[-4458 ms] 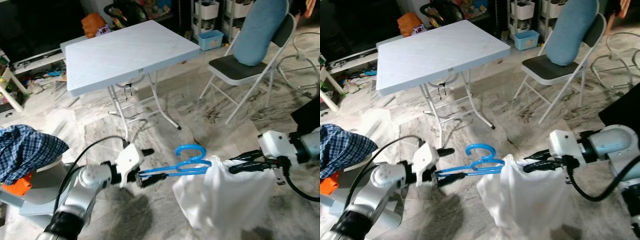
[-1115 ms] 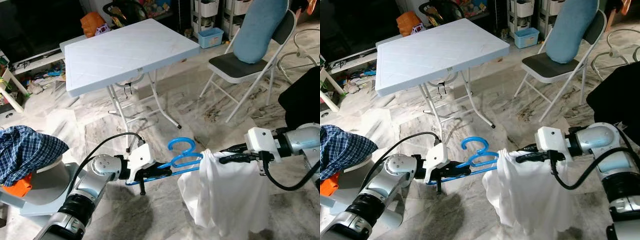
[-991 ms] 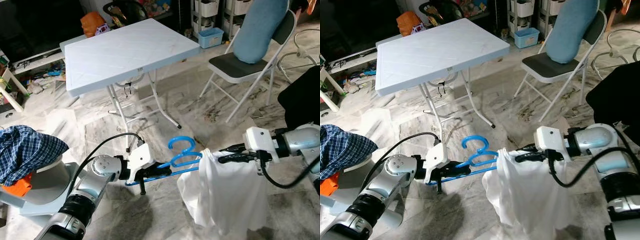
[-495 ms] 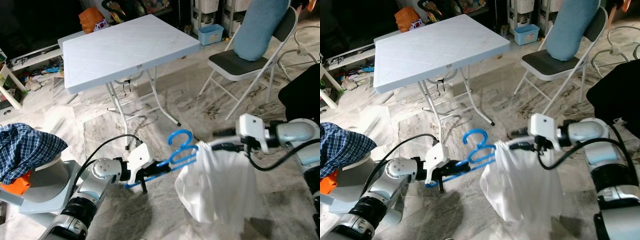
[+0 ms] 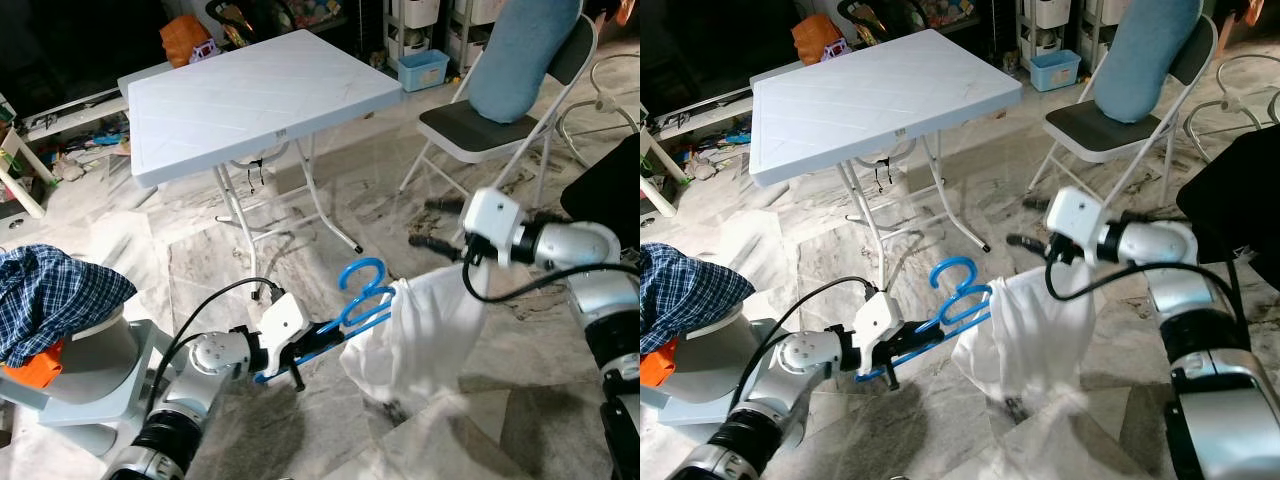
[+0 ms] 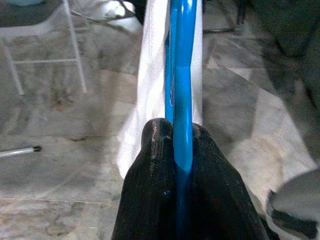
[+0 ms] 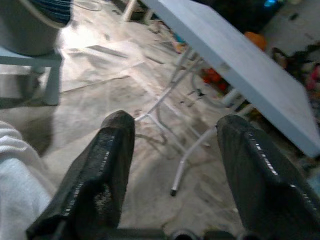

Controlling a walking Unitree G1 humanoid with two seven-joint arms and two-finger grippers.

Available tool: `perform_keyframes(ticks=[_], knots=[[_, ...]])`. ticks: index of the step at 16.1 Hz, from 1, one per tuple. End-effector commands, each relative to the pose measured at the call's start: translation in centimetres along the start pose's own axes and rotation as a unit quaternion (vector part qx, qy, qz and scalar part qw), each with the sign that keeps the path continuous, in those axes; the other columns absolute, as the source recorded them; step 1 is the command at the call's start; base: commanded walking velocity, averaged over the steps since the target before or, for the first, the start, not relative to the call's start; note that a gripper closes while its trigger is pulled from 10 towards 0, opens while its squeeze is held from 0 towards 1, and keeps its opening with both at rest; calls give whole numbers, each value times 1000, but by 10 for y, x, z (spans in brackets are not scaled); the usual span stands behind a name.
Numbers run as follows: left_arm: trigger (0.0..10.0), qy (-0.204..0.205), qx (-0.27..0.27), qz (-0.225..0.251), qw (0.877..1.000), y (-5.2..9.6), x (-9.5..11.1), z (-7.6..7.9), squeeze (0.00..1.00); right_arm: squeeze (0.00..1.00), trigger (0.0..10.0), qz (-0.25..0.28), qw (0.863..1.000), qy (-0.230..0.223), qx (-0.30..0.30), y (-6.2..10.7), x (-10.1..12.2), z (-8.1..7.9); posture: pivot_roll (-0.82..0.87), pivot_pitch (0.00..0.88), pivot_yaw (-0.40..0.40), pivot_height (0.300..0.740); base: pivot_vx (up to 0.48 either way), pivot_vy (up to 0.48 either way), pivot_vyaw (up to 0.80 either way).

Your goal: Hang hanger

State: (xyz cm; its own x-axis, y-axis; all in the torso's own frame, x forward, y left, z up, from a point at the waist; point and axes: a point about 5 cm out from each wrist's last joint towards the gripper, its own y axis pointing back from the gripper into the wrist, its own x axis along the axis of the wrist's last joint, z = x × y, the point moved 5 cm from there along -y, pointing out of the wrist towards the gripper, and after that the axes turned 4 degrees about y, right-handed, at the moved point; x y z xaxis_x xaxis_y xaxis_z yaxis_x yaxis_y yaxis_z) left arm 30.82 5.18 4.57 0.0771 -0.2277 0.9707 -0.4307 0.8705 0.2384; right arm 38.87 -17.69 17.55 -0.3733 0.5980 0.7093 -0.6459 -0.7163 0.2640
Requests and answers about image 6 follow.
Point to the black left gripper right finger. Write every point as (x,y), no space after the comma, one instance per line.
(220,195)

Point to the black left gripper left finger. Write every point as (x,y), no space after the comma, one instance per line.
(150,187)

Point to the blue plastic hanger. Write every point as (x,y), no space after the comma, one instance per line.
(183,100)

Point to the white shirt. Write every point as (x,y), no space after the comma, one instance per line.
(150,75)

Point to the grey rod with black tip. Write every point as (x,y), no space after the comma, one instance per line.
(20,151)

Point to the grey folding chair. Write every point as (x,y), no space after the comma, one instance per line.
(30,15)

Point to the light blue cushion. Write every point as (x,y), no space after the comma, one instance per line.
(25,2)

